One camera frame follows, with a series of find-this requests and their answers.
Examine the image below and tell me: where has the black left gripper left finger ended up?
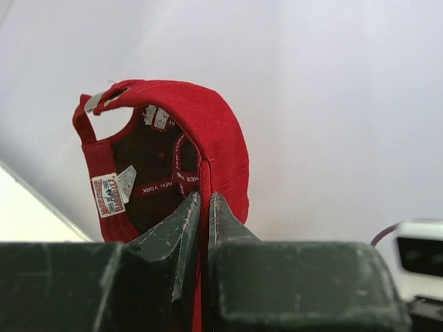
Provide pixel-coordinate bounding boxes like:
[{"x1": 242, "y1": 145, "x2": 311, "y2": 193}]
[{"x1": 1, "y1": 193, "x2": 200, "y2": 331}]

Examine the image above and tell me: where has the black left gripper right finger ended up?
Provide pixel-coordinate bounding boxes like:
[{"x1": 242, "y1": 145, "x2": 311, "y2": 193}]
[{"x1": 202, "y1": 194, "x2": 412, "y2": 332}]

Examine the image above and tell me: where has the red cap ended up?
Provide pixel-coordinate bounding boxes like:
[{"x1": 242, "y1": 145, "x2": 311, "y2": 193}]
[{"x1": 72, "y1": 80, "x2": 249, "y2": 331}]

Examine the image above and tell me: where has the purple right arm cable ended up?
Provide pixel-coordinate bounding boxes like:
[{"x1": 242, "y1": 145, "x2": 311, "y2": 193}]
[{"x1": 368, "y1": 217, "x2": 443, "y2": 247}]

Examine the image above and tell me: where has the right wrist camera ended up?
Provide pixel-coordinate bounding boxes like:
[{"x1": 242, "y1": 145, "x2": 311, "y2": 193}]
[{"x1": 395, "y1": 218, "x2": 442, "y2": 299}]

